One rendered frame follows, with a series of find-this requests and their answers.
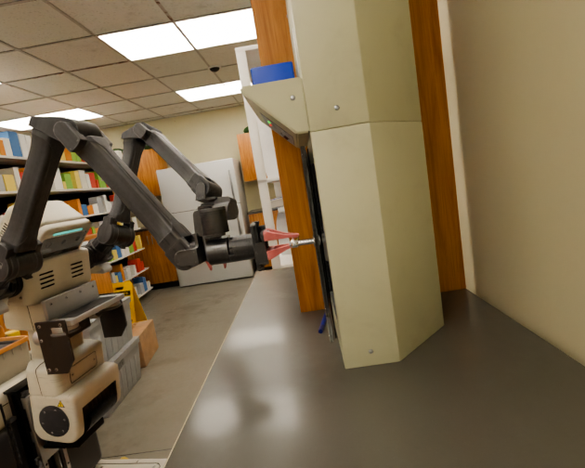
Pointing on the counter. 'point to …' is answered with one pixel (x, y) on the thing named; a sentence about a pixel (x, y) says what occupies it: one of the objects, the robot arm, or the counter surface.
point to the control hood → (281, 106)
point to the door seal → (321, 240)
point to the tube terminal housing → (370, 173)
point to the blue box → (272, 72)
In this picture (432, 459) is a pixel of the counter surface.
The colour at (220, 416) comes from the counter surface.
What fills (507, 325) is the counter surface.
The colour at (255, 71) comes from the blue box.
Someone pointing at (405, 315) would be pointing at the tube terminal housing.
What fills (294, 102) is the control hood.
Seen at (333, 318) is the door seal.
